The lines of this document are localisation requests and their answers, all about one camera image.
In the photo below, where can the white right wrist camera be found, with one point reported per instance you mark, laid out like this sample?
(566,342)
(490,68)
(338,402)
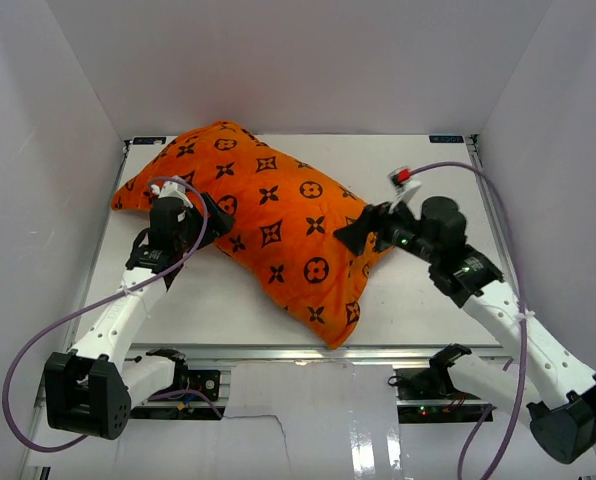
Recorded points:
(404,183)

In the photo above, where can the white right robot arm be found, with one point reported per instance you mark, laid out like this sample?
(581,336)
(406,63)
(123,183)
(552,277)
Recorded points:
(554,393)

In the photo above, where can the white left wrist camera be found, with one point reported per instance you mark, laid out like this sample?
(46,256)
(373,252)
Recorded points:
(170,187)

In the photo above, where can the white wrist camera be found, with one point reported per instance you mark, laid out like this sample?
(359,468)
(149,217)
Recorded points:
(404,183)
(170,187)

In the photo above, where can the aluminium table frame rail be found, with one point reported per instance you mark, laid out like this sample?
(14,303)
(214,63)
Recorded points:
(218,315)

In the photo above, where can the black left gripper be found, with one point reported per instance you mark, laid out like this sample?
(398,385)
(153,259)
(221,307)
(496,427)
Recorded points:
(218,224)

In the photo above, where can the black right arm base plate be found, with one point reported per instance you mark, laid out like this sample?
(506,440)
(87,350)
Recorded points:
(432,381)

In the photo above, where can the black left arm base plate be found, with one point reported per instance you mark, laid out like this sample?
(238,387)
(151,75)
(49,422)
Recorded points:
(189,386)

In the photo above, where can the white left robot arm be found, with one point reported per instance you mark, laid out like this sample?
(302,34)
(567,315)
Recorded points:
(92,389)

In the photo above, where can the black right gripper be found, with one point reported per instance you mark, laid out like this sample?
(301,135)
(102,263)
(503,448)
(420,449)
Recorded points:
(371,220)

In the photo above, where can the orange patterned pillowcase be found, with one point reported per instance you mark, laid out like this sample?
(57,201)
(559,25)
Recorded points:
(286,213)

